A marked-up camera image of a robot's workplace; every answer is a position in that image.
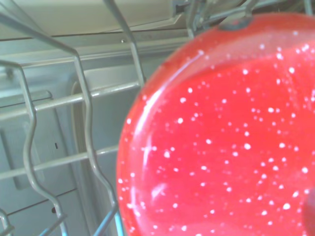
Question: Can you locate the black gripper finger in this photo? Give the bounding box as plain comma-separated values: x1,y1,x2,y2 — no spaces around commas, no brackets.
302,189,315,236

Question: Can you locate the built-in dishwasher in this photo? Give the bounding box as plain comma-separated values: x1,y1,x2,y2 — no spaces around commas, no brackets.
0,0,315,236

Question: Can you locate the grey wire dishwasher rack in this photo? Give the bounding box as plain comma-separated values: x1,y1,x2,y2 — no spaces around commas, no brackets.
0,0,315,236

